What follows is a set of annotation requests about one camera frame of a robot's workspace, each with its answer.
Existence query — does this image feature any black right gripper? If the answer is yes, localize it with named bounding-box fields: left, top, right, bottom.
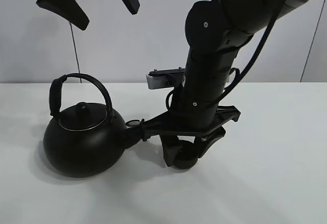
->
left=139, top=55, right=241, bottom=167

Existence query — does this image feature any small black teacup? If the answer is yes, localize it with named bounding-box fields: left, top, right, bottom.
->
left=173, top=140, right=198, bottom=170

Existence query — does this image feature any black round teapot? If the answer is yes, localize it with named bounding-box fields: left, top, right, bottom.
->
left=43, top=73, right=143, bottom=178

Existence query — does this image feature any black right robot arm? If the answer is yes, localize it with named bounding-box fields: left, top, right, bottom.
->
left=141, top=0, right=308, bottom=169

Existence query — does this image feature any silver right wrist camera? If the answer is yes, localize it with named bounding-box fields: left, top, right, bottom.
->
left=146, top=68, right=185, bottom=90

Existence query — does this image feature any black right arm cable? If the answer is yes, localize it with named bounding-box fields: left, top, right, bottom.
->
left=222, top=0, right=292, bottom=99

